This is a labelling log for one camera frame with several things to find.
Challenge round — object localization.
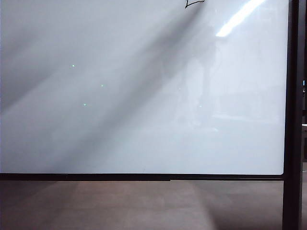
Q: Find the white glossy whiteboard panel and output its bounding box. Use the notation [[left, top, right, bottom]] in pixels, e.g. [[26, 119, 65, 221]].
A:
[[0, 0, 290, 175]]

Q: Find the black ink number mark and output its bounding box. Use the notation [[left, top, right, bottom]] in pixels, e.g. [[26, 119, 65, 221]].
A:
[[184, 0, 206, 10]]

